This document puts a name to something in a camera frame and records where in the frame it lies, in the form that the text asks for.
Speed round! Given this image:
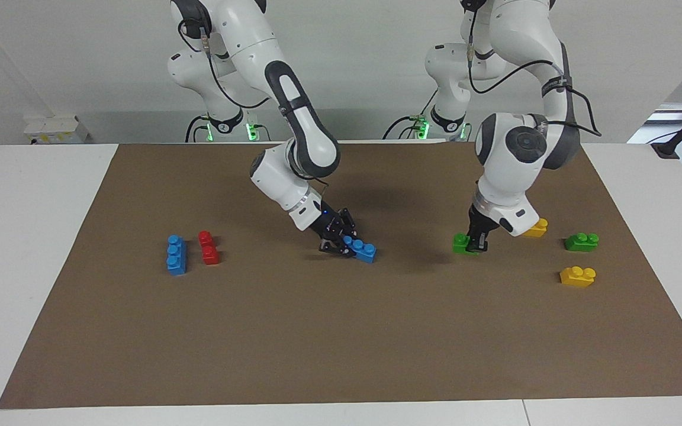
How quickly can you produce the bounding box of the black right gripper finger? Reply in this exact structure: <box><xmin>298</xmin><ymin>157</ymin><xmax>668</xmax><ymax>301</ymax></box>
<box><xmin>337</xmin><ymin>208</ymin><xmax>358</xmax><ymax>238</ymax></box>
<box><xmin>319</xmin><ymin>231</ymin><xmax>355</xmax><ymax>259</ymax></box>

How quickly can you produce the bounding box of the green two-stud toy block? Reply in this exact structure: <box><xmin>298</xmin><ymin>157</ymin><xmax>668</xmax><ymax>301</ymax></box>
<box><xmin>564</xmin><ymin>232</ymin><xmax>600</xmax><ymax>253</ymax></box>
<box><xmin>452</xmin><ymin>233</ymin><xmax>481</xmax><ymax>257</ymax></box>

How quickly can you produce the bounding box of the blue three-stud toy block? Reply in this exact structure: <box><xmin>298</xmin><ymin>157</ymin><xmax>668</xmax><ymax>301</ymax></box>
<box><xmin>343</xmin><ymin>235</ymin><xmax>378</xmax><ymax>264</ymax></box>
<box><xmin>166</xmin><ymin>234</ymin><xmax>188</xmax><ymax>276</ymax></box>

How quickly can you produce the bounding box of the yellow two-stud toy block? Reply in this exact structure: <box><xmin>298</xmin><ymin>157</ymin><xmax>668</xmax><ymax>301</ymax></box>
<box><xmin>559</xmin><ymin>266</ymin><xmax>597</xmax><ymax>289</ymax></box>
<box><xmin>522</xmin><ymin>217</ymin><xmax>549</xmax><ymax>239</ymax></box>

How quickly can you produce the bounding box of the brown paper table mat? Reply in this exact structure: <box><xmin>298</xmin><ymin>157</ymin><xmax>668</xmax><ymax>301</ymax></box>
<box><xmin>0</xmin><ymin>141</ymin><xmax>682</xmax><ymax>410</ymax></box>

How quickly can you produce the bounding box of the white power strip box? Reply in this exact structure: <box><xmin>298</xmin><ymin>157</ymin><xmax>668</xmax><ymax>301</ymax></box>
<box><xmin>24</xmin><ymin>115</ymin><xmax>91</xmax><ymax>145</ymax></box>

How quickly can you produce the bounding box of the black left base cable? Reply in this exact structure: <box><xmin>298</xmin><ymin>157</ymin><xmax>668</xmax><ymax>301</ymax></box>
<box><xmin>382</xmin><ymin>114</ymin><xmax>432</xmax><ymax>141</ymax></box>

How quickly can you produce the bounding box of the black base cable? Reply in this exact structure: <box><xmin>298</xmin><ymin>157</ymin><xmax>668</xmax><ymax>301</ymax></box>
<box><xmin>185</xmin><ymin>115</ymin><xmax>213</xmax><ymax>143</ymax></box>
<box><xmin>382</xmin><ymin>114</ymin><xmax>432</xmax><ymax>141</ymax></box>

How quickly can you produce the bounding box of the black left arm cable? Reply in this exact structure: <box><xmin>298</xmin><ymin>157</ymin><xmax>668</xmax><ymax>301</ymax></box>
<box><xmin>467</xmin><ymin>40</ymin><xmax>602</xmax><ymax>138</ymax></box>

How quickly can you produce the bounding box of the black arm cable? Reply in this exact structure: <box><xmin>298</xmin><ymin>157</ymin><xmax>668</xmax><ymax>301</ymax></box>
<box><xmin>467</xmin><ymin>40</ymin><xmax>602</xmax><ymax>138</ymax></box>
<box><xmin>178</xmin><ymin>18</ymin><xmax>274</xmax><ymax>111</ymax></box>

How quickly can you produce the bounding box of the black right base cable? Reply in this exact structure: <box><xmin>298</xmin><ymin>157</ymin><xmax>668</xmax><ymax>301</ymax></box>
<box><xmin>185</xmin><ymin>115</ymin><xmax>213</xmax><ymax>143</ymax></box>

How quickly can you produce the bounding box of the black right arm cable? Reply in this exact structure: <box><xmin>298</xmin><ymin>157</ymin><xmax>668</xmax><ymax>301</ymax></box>
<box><xmin>178</xmin><ymin>18</ymin><xmax>274</xmax><ymax>111</ymax></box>

